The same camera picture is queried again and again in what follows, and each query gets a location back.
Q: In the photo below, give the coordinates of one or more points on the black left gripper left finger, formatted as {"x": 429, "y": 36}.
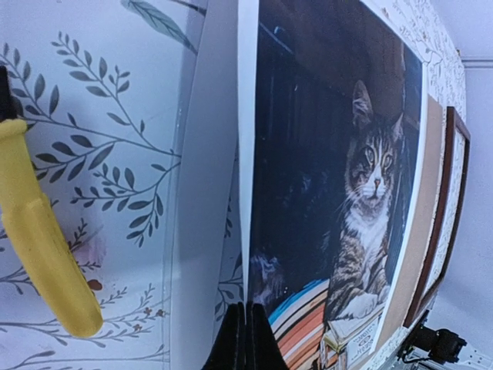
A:
{"x": 228, "y": 351}

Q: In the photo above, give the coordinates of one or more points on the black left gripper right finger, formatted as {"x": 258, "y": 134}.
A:
{"x": 261, "y": 351}

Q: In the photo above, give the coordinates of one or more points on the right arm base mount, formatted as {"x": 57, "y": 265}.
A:
{"x": 441, "y": 345}

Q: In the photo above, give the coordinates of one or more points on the cat photo print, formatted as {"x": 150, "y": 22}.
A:
{"x": 339, "y": 125}

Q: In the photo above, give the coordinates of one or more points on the brown backing board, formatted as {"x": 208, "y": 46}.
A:
{"x": 421, "y": 225}

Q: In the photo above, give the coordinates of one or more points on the white mat board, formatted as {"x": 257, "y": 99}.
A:
{"x": 203, "y": 188}

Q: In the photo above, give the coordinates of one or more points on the yellow handled screwdriver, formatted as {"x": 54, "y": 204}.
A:
{"x": 35, "y": 234}

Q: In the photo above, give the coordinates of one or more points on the red-brown wooden picture frame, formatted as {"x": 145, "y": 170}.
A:
{"x": 447, "y": 217}

